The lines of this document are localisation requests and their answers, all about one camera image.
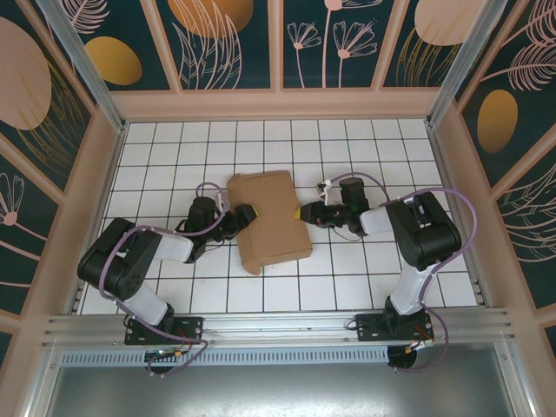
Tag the aluminium corner post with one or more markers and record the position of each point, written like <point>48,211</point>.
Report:
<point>91,74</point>
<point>457,65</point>

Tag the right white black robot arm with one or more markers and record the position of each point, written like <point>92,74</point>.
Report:
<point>430,230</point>

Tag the brown cardboard paper box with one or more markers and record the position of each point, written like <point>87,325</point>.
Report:
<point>273,226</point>

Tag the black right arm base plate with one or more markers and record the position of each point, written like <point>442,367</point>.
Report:
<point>369,328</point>

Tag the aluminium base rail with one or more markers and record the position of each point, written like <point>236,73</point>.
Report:
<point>278,328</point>

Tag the aluminium table side rail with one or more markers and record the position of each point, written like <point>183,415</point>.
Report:
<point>77,299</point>
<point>483,299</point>

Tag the grey metal sheet panel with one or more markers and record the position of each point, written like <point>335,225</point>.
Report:
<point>278,391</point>

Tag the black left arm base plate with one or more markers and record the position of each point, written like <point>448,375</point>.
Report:
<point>191,328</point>

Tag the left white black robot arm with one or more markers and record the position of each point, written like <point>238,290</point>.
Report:
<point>117,260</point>

